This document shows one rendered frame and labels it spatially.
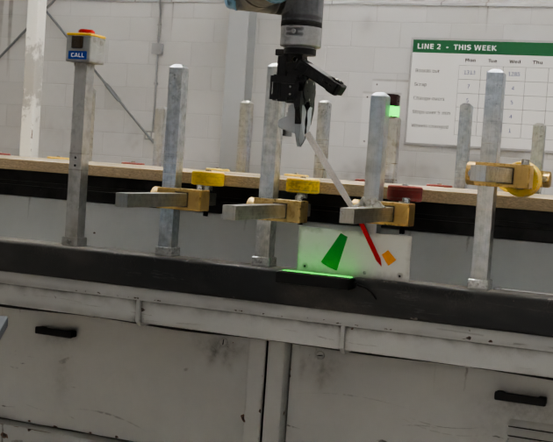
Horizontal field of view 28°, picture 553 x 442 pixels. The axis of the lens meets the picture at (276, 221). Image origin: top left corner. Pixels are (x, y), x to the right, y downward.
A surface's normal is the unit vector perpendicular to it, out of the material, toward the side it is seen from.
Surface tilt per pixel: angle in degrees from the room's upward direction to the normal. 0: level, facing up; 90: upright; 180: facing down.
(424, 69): 90
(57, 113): 90
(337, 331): 90
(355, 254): 90
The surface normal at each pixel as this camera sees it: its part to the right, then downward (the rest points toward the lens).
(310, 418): -0.36, 0.04
